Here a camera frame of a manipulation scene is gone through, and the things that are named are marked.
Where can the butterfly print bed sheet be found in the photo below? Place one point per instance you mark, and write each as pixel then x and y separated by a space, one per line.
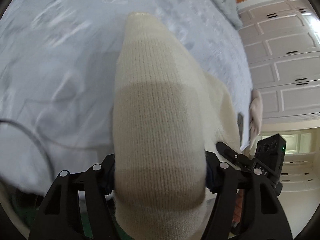
pixel 58 64

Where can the white panelled wardrobe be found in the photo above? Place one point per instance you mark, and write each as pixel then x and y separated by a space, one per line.
pixel 281 41

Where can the cream knitted sweater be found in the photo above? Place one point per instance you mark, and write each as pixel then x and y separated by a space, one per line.
pixel 167 113

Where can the black camera box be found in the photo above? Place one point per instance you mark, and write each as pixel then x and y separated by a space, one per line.
pixel 269 156

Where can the beige cloth on bed edge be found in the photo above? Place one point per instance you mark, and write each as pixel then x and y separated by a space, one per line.
pixel 255 116

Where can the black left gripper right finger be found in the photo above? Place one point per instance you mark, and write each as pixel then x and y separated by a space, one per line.
pixel 245 204

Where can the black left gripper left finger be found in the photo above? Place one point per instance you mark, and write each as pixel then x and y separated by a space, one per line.
pixel 59 215

